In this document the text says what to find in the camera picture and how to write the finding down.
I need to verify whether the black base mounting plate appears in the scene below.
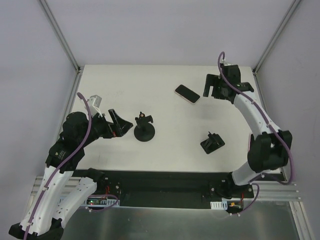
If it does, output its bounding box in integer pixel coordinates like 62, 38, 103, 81
72, 168, 255, 208

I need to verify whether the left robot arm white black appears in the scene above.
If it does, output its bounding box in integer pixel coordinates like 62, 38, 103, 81
8, 109, 133, 240

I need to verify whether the black round-base phone stand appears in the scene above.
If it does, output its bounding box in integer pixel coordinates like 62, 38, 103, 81
134, 112, 156, 142

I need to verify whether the aluminium frame post right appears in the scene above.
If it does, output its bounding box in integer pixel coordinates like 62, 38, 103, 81
252, 0, 303, 76

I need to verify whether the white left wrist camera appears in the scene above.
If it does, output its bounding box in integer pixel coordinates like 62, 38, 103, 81
87, 95, 103, 117

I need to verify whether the aluminium rail right side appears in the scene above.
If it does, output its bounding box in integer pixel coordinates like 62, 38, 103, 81
252, 181, 302, 202

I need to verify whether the black folding phone stand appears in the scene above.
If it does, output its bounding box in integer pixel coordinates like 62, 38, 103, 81
200, 132, 225, 155

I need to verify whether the phone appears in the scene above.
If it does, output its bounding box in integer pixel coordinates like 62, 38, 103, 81
174, 84, 200, 104

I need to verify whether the aluminium frame post left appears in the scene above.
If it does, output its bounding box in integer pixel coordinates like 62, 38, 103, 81
38, 0, 81, 74

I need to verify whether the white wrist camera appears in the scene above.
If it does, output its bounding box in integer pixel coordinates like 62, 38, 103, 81
220, 58, 233, 67
87, 95, 103, 117

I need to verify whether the white cable duct right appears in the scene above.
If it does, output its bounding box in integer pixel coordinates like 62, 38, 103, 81
210, 199, 244, 211

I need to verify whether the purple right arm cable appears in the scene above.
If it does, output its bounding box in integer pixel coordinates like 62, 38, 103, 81
217, 51, 298, 217

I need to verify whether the aluminium frame post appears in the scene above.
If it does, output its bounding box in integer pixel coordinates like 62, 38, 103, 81
252, 0, 303, 76
38, 0, 81, 74

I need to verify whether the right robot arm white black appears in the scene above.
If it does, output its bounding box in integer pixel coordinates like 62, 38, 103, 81
203, 63, 293, 199

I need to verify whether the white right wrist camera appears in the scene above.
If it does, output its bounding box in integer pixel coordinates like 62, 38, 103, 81
220, 58, 233, 67

